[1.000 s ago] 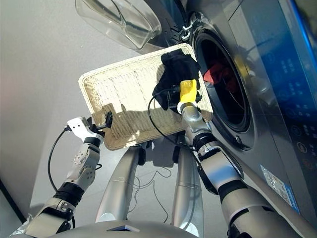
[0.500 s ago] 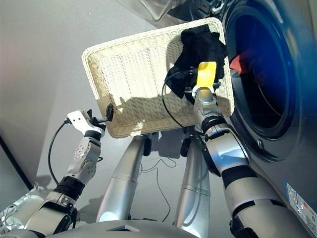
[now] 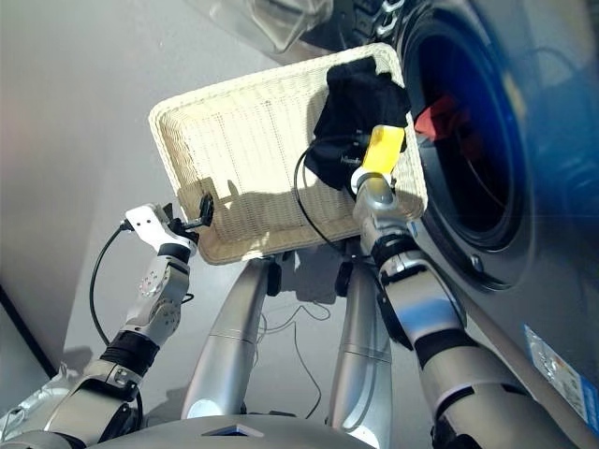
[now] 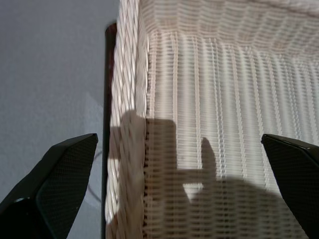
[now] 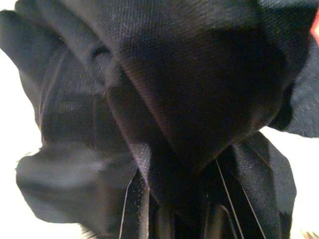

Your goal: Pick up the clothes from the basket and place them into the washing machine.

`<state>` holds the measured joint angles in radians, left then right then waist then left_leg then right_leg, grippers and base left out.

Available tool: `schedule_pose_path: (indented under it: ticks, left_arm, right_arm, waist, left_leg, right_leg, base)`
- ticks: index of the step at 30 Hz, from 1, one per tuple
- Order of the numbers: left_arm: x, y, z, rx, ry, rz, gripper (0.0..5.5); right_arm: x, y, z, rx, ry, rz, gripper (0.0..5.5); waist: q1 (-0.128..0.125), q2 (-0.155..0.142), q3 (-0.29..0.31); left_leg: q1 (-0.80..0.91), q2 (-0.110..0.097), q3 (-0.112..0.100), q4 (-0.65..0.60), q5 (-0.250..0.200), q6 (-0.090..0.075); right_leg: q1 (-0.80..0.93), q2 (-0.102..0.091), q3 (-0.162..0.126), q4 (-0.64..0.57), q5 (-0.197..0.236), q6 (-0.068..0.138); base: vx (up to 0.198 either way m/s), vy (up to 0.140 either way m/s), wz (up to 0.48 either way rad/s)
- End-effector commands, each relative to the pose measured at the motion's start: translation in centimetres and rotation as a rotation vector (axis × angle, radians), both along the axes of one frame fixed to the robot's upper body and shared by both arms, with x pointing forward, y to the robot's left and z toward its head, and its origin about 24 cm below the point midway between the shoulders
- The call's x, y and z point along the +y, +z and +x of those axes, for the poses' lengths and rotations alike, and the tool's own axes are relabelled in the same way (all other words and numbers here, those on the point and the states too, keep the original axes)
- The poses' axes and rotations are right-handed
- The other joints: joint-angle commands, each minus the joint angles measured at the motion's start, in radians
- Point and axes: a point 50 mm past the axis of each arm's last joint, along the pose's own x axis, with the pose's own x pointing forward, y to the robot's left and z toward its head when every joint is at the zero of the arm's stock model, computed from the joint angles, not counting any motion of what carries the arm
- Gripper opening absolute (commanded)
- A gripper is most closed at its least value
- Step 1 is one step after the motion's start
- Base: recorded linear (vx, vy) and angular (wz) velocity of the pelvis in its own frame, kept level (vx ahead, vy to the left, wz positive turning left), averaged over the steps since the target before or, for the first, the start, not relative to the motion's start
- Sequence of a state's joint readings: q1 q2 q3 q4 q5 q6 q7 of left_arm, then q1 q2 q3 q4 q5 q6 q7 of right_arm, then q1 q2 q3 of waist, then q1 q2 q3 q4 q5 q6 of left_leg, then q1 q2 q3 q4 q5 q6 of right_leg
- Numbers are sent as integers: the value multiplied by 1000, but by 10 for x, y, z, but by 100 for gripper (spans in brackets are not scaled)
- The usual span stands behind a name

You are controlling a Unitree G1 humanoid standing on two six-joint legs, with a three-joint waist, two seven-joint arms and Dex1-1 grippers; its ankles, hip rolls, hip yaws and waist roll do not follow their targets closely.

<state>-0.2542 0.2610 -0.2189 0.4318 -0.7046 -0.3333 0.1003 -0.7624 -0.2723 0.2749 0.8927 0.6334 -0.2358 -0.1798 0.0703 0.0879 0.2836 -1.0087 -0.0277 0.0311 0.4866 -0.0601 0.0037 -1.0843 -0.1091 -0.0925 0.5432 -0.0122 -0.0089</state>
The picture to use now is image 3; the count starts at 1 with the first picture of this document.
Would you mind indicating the yellow wrist camera mount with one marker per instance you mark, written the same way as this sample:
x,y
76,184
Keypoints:
x,y
383,149

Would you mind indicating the pale woven basket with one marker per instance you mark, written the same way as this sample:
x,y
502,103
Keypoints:
x,y
248,154

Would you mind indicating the black garment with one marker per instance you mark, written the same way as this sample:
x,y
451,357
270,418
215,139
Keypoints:
x,y
360,103

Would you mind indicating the black basket stand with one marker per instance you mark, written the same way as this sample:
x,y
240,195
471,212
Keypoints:
x,y
344,280

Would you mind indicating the grey washing machine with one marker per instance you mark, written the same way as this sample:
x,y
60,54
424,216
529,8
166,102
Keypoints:
x,y
538,187

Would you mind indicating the orange garment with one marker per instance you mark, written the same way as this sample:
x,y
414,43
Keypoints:
x,y
440,121

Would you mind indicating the grey robot torso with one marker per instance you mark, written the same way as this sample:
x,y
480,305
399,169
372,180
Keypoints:
x,y
234,435

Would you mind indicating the round glass washing machine door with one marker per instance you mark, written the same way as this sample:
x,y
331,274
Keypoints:
x,y
271,23

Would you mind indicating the blue energy label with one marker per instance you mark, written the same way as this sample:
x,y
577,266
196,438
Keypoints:
x,y
557,369

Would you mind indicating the silver robot leg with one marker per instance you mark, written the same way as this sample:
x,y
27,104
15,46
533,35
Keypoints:
x,y
224,337
362,355

